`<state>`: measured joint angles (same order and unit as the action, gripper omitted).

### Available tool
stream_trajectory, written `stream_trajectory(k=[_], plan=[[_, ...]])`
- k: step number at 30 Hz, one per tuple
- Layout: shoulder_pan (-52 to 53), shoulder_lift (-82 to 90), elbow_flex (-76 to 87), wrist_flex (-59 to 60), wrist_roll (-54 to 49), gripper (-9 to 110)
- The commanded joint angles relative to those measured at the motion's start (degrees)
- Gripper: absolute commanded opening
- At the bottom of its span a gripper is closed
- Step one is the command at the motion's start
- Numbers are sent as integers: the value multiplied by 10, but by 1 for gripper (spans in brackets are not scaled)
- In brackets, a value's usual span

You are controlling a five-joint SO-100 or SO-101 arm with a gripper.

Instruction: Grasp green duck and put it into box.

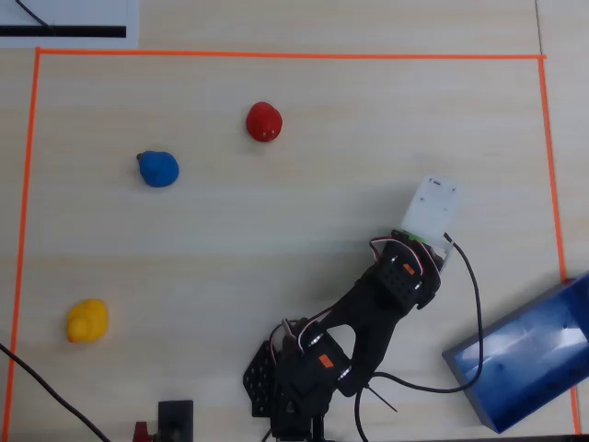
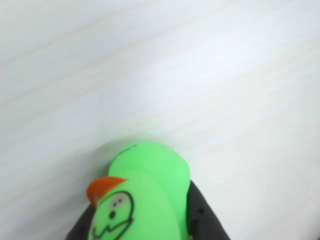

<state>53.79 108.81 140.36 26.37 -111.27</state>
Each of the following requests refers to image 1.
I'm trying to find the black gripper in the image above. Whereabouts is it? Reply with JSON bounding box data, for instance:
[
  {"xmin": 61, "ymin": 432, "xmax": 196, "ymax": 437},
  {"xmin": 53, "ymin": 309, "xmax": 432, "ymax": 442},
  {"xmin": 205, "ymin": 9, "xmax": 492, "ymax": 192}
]
[{"xmin": 388, "ymin": 228, "xmax": 445, "ymax": 279}]

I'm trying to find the green rubber duck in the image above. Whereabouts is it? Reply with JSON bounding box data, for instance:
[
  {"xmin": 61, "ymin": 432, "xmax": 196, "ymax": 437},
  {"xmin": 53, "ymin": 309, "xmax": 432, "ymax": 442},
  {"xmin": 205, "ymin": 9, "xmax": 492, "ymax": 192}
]
[{"xmin": 398, "ymin": 227, "xmax": 436, "ymax": 246}]

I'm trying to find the blue plastic box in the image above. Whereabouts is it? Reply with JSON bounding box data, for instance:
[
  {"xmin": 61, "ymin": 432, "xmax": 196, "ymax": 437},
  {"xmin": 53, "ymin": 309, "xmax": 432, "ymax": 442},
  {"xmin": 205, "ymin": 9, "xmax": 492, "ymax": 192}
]
[{"xmin": 441, "ymin": 271, "xmax": 589, "ymax": 435}]

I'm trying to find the red rubber duck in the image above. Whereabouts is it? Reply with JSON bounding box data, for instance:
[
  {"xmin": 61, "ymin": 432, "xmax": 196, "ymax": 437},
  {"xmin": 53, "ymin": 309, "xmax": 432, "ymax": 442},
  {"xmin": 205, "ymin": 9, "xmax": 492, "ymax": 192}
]
[{"xmin": 245, "ymin": 101, "xmax": 283, "ymax": 144}]

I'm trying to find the blue rubber duck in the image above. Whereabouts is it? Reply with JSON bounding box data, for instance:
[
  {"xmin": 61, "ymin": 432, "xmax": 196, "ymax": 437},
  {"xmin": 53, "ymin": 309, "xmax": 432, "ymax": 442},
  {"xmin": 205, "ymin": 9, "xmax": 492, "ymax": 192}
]
[{"xmin": 136, "ymin": 149, "xmax": 180, "ymax": 189}]

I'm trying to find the yellow rubber duck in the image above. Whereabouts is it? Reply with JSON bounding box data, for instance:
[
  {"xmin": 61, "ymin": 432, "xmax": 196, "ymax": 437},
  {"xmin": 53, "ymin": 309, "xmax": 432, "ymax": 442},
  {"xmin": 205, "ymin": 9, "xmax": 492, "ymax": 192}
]
[{"xmin": 66, "ymin": 298, "xmax": 110, "ymax": 344}]

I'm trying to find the orange tape strip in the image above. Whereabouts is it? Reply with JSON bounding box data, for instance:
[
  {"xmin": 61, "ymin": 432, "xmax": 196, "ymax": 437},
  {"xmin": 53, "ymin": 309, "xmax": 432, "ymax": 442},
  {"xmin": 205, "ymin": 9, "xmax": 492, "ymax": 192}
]
[
  {"xmin": 537, "ymin": 57, "xmax": 583, "ymax": 436},
  {"xmin": 35, "ymin": 47, "xmax": 548, "ymax": 62},
  {"xmin": 3, "ymin": 48, "xmax": 43, "ymax": 442}
]

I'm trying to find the black clamp block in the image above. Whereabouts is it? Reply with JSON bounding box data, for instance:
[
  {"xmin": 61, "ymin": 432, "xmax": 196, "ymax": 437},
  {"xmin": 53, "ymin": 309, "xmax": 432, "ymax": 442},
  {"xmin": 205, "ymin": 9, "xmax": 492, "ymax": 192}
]
[{"xmin": 156, "ymin": 400, "xmax": 195, "ymax": 442}]

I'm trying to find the black bar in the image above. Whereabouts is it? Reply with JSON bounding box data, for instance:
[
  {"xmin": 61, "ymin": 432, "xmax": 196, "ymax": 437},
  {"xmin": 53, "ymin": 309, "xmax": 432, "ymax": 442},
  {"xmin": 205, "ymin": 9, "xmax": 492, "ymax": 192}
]
[{"xmin": 0, "ymin": 25, "xmax": 128, "ymax": 40}]

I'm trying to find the white paper sheet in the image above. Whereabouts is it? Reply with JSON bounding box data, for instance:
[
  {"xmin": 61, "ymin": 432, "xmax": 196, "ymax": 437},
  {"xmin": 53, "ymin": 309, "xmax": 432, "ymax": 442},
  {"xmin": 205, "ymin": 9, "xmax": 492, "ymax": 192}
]
[{"xmin": 0, "ymin": 0, "xmax": 140, "ymax": 49}]

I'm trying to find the red white black servo wire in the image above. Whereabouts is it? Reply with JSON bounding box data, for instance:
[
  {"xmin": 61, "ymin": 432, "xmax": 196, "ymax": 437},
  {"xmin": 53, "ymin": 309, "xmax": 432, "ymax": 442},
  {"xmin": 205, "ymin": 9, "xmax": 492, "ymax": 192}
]
[
  {"xmin": 369, "ymin": 236, "xmax": 442, "ymax": 278},
  {"xmin": 269, "ymin": 308, "xmax": 335, "ymax": 360}
]

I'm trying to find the thick black cable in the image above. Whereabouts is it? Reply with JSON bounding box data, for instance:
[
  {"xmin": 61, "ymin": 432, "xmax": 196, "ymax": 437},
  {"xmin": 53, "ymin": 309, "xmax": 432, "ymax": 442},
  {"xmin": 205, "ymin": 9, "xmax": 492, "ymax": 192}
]
[{"xmin": 0, "ymin": 342, "xmax": 112, "ymax": 442}]

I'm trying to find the thin black cable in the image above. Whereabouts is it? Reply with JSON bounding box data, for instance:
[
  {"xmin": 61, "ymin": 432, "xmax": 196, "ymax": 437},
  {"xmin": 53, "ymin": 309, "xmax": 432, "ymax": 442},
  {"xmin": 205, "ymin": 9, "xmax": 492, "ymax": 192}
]
[{"xmin": 15, "ymin": 0, "xmax": 52, "ymax": 29}]

